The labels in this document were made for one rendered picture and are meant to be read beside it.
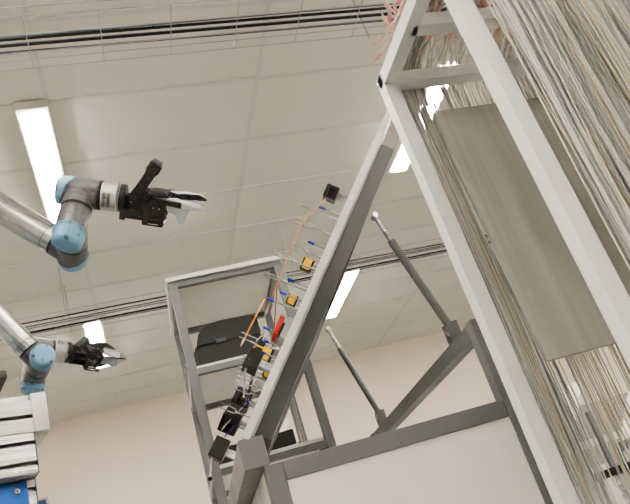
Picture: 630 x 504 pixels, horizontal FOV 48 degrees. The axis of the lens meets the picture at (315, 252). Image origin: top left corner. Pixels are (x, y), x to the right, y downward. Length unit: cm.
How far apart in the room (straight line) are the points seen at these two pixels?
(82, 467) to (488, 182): 842
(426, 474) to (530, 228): 56
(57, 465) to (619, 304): 887
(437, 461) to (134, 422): 814
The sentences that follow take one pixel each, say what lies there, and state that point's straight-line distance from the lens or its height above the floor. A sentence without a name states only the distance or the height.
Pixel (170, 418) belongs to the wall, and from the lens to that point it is 959.
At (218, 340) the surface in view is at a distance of 300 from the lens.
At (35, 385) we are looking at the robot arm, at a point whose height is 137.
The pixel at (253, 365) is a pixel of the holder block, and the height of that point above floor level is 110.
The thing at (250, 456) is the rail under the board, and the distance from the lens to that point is 154.
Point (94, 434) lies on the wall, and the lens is 959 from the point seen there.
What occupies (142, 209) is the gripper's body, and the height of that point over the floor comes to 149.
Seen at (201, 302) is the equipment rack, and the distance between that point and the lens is 328.
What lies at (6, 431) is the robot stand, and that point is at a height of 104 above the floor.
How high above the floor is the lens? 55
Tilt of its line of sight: 24 degrees up
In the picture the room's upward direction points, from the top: 18 degrees counter-clockwise
